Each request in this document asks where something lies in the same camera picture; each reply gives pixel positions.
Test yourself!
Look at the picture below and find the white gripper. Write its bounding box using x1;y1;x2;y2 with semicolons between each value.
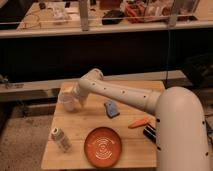
71;84;87;106

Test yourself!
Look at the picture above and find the white ceramic cup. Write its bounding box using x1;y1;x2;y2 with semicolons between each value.
58;92;78;112

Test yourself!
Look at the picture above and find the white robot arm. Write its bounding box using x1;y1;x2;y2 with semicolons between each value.
72;69;211;171

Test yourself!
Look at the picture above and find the blue grey sponge block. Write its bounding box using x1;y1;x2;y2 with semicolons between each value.
104;100;120;119

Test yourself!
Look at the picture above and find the white grey bottle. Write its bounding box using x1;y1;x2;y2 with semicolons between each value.
51;127;71;152

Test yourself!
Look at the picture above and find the orange round plate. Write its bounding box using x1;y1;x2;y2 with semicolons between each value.
84;127;122;168

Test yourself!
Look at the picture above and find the wooden table board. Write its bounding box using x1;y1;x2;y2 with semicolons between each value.
40;80;166;171

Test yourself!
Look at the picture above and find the orange toy carrot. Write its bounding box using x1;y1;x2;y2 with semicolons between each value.
128;117;150;129

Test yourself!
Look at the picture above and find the black bag on shelf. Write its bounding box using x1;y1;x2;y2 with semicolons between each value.
102;10;124;25

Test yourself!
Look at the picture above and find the black white striped box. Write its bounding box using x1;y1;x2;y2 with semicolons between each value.
143;124;156;143

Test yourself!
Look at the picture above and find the orange red tool pile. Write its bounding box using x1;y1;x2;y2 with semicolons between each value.
124;4;145;23

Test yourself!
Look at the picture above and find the grey metal rail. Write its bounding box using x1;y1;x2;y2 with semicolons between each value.
0;70;186;102

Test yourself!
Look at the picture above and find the grey metal post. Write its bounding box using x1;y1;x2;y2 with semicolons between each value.
78;0;89;31

